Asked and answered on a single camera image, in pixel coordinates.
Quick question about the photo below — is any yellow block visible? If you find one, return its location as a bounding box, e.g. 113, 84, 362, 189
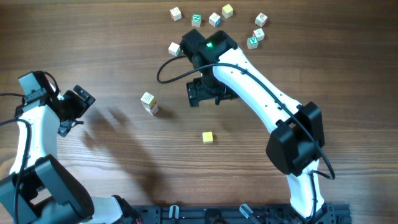
202, 131, 213, 144
222, 4, 234, 19

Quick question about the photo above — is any red Q block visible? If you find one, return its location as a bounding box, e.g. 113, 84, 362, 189
144, 103, 159, 114

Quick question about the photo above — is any white four block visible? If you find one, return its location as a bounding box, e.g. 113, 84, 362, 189
141, 92, 156, 106

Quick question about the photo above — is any green V block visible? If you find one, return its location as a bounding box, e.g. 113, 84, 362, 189
247, 36, 259, 50

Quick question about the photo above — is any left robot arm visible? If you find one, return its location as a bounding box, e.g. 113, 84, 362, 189
1, 71, 128, 223

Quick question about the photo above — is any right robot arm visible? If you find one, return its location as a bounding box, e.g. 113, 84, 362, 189
180, 29, 325, 218

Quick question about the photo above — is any white base tower block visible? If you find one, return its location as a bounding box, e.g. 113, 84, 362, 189
151, 108, 159, 116

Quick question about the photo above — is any white green-sided block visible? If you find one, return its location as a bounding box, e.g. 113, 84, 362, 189
168, 42, 181, 57

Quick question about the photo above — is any white blue-sided block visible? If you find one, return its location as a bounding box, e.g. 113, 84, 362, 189
209, 12, 221, 27

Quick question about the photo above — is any green N block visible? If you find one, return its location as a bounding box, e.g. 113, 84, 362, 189
192, 14, 201, 27

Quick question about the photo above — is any white red-sided block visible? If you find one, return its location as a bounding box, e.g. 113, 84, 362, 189
252, 28, 265, 41

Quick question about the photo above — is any red-edged white block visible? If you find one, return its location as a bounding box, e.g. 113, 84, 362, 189
170, 7, 182, 21

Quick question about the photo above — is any yellow top block far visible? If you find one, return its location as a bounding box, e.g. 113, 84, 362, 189
222, 4, 234, 19

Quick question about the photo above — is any white picture block far right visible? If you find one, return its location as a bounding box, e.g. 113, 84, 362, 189
255, 12, 268, 27

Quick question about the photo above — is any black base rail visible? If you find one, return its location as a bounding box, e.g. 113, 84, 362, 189
118, 195, 352, 224

